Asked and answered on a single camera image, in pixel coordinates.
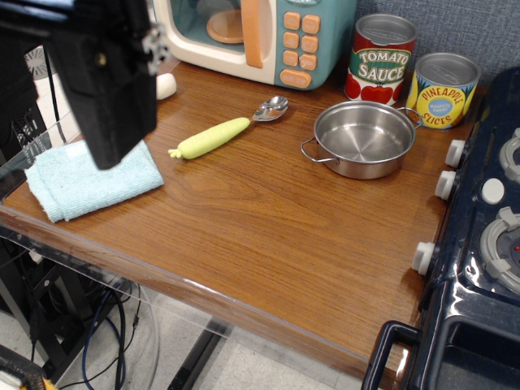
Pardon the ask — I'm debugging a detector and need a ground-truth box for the pineapple slices can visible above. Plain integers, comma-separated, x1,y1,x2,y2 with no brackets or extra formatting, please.
406,52,481,129

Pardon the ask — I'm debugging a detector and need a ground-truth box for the small steel pot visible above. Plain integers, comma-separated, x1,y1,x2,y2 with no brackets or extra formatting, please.
301,101,423,180

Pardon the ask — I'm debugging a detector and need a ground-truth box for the black table leg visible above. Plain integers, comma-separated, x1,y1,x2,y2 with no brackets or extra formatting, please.
167,318,232,390

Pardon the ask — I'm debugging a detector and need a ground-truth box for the white stove knob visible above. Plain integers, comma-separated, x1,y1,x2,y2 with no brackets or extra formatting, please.
444,140,466,168
412,242,436,275
435,171,457,201

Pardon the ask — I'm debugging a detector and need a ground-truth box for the white stove knob bottom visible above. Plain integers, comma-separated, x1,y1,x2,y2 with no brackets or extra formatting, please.
412,242,436,275

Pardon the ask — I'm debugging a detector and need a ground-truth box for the spoon with green handle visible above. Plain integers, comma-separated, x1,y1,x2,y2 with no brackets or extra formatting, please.
167,96,289,159

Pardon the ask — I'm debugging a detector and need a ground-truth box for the white stove knob top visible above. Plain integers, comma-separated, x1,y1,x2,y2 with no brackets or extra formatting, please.
444,140,466,168

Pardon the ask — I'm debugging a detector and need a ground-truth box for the blue cable under table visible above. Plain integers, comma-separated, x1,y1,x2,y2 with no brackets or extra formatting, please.
80,284,127,390

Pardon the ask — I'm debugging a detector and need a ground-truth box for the toy microwave oven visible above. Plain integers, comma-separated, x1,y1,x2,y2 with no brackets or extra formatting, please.
153,0,357,90

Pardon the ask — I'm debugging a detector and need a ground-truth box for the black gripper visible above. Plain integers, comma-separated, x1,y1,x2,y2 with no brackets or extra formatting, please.
1,1,170,170

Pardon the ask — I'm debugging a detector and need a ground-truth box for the dark blue toy stove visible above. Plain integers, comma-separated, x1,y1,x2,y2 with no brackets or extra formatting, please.
362,67,519,389

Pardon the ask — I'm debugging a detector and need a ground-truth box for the tomato sauce can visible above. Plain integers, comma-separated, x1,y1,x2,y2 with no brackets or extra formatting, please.
344,13,418,106

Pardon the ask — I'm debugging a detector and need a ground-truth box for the light blue folded cloth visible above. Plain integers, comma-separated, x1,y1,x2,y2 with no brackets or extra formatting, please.
25,141,164,223

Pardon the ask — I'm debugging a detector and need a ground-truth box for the plush toy mushroom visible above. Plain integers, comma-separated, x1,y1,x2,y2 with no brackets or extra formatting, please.
156,73,177,101

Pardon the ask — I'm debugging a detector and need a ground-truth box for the white stove knob middle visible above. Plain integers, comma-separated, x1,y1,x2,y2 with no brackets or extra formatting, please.
435,171,457,201

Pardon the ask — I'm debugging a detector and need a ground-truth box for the black cable under table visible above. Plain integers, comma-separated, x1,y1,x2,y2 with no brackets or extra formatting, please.
56,284,143,390

